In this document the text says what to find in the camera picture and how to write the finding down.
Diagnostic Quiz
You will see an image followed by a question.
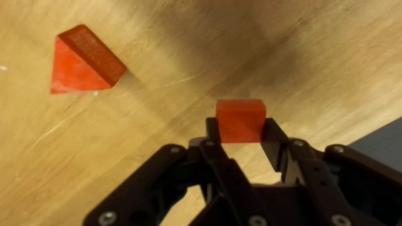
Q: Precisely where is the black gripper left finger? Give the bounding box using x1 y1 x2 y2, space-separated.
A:
82 116 273 226

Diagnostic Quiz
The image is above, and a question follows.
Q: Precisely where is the red triangular wooden block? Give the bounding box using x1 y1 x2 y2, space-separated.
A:
49 22 128 95

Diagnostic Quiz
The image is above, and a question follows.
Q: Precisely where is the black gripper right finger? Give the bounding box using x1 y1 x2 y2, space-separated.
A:
261 118 402 226

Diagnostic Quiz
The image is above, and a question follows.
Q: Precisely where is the small orange-red wooden block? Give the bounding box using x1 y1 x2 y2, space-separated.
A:
214 98 267 144

